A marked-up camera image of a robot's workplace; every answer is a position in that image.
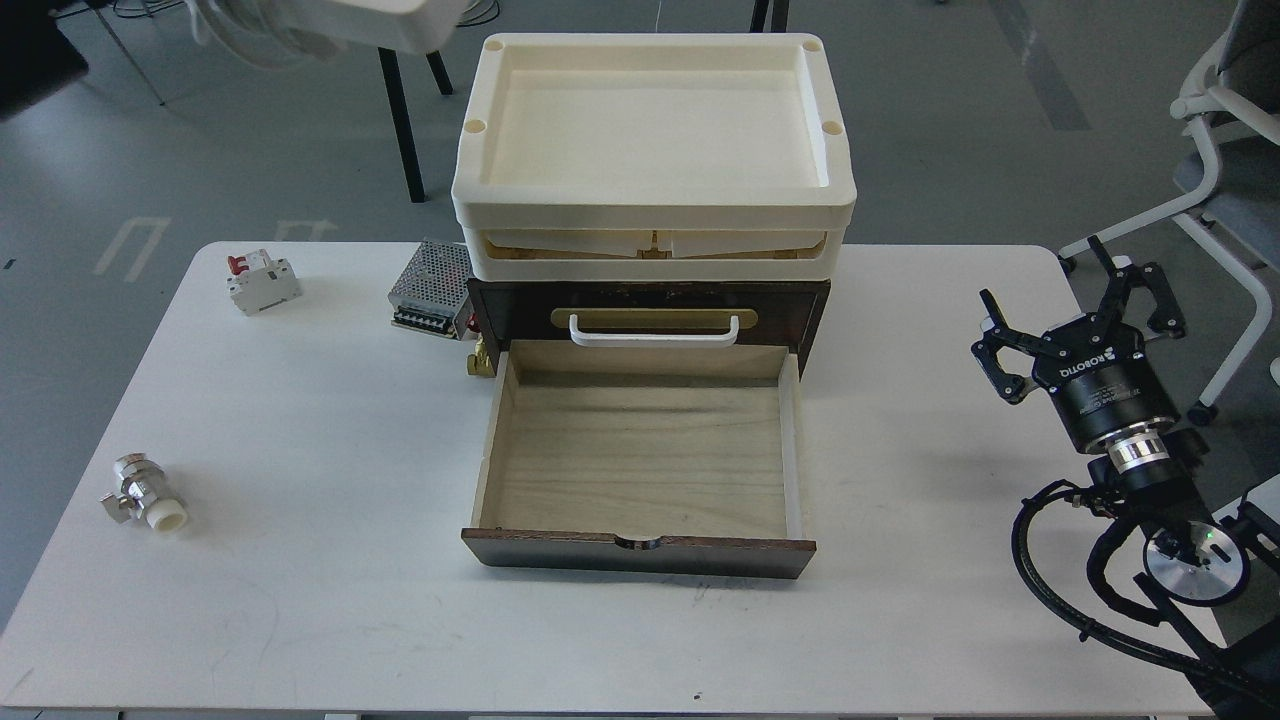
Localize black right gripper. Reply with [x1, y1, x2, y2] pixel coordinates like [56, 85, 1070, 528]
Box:
[970, 234, 1187, 456]

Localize white power strip with cable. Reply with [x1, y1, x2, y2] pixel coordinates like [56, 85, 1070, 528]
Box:
[186, 1, 468, 69]

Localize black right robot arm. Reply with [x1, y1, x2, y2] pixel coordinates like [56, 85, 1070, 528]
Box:
[972, 238, 1277, 719]

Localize white office chair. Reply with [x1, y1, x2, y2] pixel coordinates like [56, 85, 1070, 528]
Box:
[1097, 1, 1279, 427]

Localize open wooden drawer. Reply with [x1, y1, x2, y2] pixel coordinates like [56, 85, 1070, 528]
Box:
[461, 340, 817, 579]

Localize cream plastic tray box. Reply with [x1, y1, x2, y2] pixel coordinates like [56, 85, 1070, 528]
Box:
[452, 33, 858, 282]

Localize brass fitting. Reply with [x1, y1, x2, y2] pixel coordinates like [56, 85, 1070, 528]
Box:
[466, 337, 497, 378]

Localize metal mesh power supply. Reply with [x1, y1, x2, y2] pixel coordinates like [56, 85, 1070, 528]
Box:
[388, 240, 474, 340]

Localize black table legs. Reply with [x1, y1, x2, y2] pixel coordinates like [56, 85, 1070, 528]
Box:
[378, 46, 454, 204]

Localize white plastic valve fitting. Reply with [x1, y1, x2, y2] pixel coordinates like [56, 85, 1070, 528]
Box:
[100, 454, 189, 533]

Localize white drawer handle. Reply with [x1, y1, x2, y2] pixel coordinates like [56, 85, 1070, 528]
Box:
[568, 313, 740, 348]

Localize white circuit breaker red switch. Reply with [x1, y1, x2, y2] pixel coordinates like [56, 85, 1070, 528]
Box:
[227, 249, 302, 316]

